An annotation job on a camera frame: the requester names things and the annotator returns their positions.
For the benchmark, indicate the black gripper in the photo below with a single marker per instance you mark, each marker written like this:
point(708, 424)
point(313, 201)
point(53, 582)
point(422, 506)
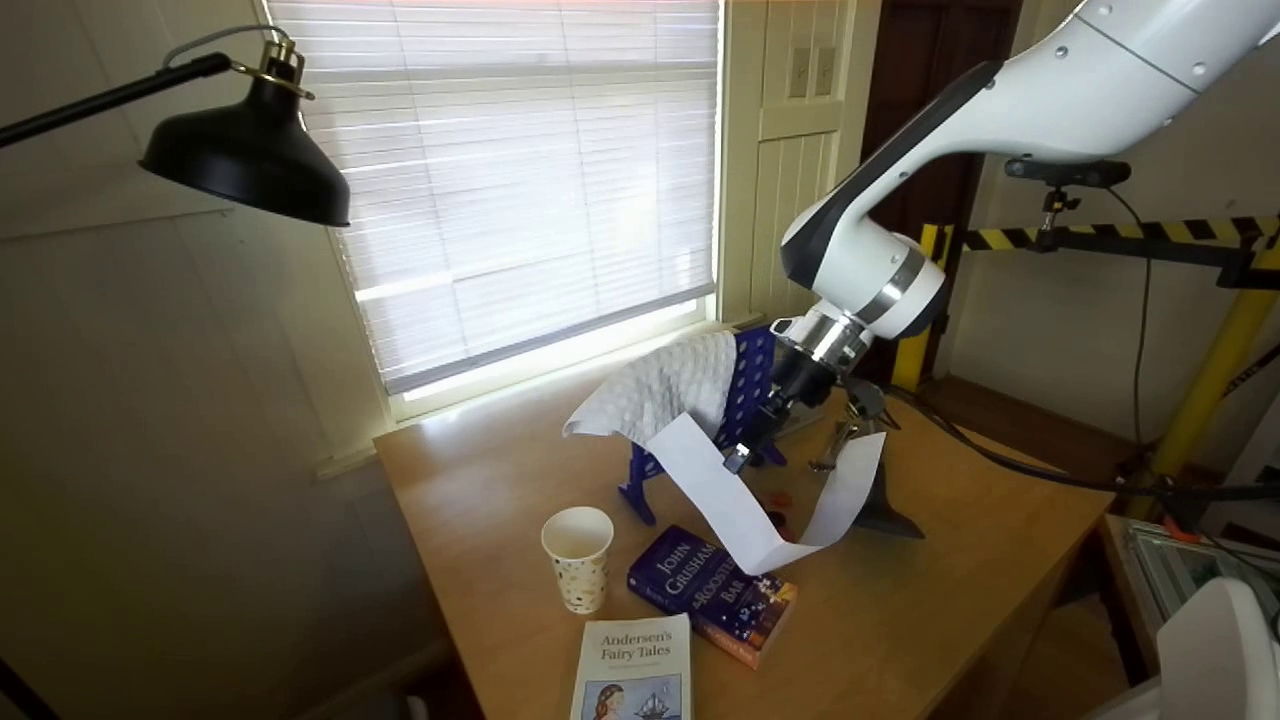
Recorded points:
point(794, 386)

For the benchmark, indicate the long white paper strip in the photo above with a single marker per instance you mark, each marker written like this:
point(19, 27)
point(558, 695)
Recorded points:
point(727, 512)

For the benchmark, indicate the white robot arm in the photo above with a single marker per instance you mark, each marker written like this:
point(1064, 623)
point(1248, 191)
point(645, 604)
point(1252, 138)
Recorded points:
point(1064, 94)

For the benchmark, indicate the blue book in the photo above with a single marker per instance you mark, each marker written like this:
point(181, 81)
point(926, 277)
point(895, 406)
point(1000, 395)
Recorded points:
point(704, 586)

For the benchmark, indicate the pale fairy tales book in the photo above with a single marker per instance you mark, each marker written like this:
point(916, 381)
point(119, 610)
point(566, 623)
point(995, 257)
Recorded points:
point(632, 664)

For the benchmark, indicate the white patterned cloth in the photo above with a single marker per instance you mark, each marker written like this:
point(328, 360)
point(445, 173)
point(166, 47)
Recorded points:
point(653, 381)

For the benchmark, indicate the white paper cup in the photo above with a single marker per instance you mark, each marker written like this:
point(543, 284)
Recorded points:
point(579, 562)

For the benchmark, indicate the cream panelled door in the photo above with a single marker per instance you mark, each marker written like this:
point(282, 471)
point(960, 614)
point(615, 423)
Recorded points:
point(802, 135)

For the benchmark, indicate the large white window blinds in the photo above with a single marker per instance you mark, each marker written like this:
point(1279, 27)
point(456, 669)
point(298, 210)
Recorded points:
point(533, 173)

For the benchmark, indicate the yellow black striped bar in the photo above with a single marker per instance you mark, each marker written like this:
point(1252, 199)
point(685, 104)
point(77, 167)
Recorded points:
point(1175, 231)

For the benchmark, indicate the black desk lamp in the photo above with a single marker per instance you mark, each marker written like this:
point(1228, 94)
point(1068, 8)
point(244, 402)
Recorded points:
point(244, 163)

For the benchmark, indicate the yellow metal post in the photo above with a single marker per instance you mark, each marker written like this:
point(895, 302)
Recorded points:
point(1213, 373)
point(921, 332)

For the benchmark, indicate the black camera on stand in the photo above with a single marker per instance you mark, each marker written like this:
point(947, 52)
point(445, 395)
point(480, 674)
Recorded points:
point(1064, 170)

